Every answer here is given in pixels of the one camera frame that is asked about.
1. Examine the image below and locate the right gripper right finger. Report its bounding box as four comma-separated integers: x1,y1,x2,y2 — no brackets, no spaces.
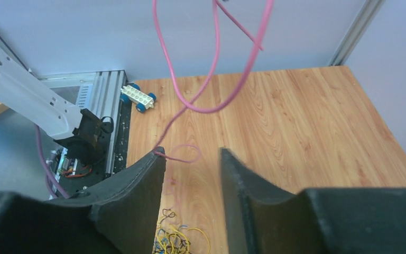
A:
219,148,406,253

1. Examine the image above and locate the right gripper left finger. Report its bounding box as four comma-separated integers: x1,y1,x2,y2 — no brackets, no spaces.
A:
0,152,166,253

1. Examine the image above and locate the coloured cable bundle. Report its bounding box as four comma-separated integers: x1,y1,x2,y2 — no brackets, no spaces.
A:
154,208,211,254

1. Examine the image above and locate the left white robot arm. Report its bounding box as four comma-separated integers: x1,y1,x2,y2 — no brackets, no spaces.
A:
0,47,111,165

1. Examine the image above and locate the blue white toy block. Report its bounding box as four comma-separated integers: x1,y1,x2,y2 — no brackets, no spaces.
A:
120,83,157,113

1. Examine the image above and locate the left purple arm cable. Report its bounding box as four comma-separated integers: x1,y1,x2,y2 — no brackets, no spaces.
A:
34,124,71,200

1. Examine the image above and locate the left aluminium corner post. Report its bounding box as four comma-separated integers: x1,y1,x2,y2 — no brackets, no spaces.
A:
328,0,385,66

